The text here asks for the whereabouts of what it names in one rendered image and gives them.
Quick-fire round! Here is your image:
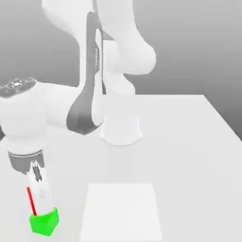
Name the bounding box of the small red cube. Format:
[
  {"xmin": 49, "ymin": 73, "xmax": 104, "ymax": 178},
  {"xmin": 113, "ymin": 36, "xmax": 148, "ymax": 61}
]
[{"xmin": 26, "ymin": 186, "xmax": 37, "ymax": 216}]

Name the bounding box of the small green cube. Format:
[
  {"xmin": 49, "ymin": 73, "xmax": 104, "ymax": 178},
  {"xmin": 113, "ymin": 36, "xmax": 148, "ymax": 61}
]
[{"xmin": 29, "ymin": 207, "xmax": 60, "ymax": 237}]

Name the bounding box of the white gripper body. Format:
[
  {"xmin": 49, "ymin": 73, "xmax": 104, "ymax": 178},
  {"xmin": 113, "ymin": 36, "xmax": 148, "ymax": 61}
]
[{"xmin": 27, "ymin": 170, "xmax": 55, "ymax": 216}]

